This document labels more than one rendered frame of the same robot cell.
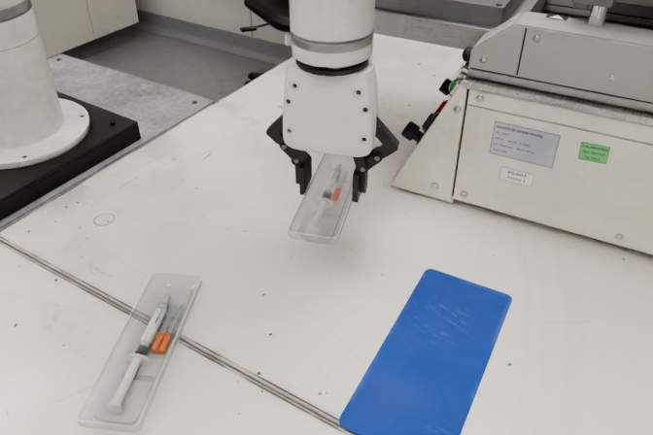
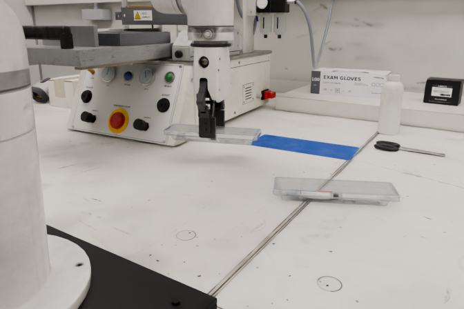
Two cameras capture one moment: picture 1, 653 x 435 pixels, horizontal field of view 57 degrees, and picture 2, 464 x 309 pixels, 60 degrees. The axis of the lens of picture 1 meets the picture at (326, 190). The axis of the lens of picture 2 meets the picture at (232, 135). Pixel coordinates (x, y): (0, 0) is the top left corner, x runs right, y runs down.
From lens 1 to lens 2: 0.95 m
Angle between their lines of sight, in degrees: 81
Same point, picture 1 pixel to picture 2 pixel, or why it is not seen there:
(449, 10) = (152, 38)
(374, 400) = (333, 154)
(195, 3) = not seen: outside the picture
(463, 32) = (163, 47)
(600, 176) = not seen: hidden behind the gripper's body
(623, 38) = not seen: hidden behind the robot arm
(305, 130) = (222, 86)
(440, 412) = (332, 146)
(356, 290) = (266, 156)
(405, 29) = (141, 54)
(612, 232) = (233, 112)
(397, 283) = (258, 149)
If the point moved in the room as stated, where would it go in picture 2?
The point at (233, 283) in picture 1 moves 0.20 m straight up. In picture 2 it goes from (265, 181) to (268, 65)
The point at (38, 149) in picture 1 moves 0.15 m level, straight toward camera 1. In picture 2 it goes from (63, 257) to (201, 222)
